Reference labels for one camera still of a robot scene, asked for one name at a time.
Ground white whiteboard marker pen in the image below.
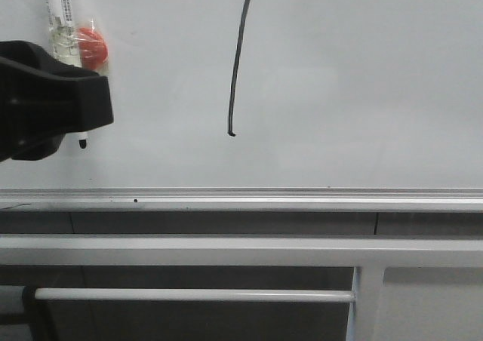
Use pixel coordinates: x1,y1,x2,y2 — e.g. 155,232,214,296
42,0,90,150

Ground aluminium whiteboard tray rail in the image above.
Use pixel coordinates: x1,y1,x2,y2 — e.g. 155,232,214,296
1,187,482,212

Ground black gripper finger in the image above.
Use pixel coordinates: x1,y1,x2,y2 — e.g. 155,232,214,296
1,41,114,161

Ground red round magnet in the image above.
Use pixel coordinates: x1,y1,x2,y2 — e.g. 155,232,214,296
75,18,109,75

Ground white round crossbar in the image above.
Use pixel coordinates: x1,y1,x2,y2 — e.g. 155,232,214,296
34,288,355,303

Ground white metal stand frame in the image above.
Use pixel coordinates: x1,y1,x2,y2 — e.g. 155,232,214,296
1,235,482,340

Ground large white whiteboard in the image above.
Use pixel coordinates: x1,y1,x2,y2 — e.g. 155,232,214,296
1,0,482,189

